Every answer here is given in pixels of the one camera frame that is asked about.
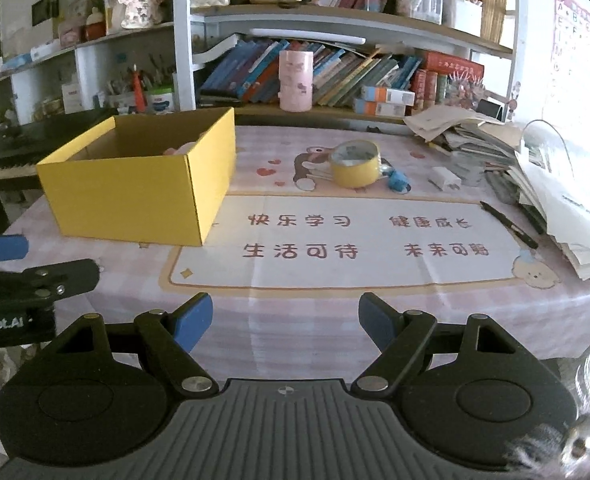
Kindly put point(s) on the white side shelf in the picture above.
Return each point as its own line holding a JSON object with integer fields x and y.
{"x": 87, "y": 75}

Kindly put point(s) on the stack of yellow workbooks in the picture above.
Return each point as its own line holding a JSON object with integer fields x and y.
{"x": 496, "y": 7}

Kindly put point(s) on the long row of leaning books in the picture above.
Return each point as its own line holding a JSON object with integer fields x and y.
{"x": 345, "y": 75}

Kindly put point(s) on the pink plush toy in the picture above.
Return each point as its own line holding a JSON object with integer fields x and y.
{"x": 180, "y": 150}

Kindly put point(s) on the pink checked cloth desktop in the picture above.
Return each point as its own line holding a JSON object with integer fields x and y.
{"x": 325, "y": 310}

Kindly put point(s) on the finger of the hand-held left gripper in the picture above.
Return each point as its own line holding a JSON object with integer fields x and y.
{"x": 35, "y": 282}
{"x": 0, "y": 249}

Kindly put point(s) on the pen holder with pens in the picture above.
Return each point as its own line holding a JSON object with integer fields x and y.
{"x": 120, "y": 100}

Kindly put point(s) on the white charger plug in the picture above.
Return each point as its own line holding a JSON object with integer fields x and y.
{"x": 445, "y": 179}

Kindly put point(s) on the thick red dictionary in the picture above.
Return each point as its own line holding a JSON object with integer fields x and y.
{"x": 452, "y": 62}

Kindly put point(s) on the clear marker holder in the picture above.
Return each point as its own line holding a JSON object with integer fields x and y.
{"x": 425, "y": 5}

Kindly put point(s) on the white bar desk lamp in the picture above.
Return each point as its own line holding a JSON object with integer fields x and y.
{"x": 307, "y": 37}

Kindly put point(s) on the alphabet wall poster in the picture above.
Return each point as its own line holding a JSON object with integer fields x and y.
{"x": 580, "y": 60}

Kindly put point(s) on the pink printed cup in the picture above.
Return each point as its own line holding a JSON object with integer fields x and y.
{"x": 296, "y": 82}

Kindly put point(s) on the yellow cardboard box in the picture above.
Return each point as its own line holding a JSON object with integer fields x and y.
{"x": 125, "y": 200}

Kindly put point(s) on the white pen container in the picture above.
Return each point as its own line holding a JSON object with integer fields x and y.
{"x": 462, "y": 15}

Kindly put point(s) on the pile of books and papers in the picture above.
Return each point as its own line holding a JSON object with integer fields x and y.
{"x": 455, "y": 127}

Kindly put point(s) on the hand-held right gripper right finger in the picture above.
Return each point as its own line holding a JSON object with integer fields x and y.
{"x": 377, "y": 317}

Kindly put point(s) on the white green jar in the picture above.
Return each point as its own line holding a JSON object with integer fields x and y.
{"x": 161, "y": 101}

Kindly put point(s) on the black phone stand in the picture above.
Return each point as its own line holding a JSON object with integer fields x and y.
{"x": 490, "y": 110}

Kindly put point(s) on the yellow tape roll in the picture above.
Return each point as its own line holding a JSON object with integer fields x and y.
{"x": 355, "y": 175}

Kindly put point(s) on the red white small figure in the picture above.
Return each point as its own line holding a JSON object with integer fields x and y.
{"x": 95, "y": 27}

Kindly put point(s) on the small blue toy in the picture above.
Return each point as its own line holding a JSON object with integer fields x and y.
{"x": 398, "y": 182}

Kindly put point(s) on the grey tape roll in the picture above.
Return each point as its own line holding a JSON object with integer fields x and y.
{"x": 467, "y": 170}

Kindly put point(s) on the stack of white papers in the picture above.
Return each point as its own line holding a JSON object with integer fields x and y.
{"x": 575, "y": 210}

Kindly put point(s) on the black piano keyboard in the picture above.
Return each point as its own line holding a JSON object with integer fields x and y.
{"x": 35, "y": 135}

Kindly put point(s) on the black pen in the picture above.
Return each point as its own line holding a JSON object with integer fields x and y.
{"x": 510, "y": 225}

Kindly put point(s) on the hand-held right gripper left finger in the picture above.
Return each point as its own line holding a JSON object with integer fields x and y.
{"x": 195, "y": 317}

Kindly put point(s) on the colourful spiky pen holder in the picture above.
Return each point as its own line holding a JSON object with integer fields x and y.
{"x": 466, "y": 91}

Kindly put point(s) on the white desk bookshelf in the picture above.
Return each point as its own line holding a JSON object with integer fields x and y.
{"x": 182, "y": 60}

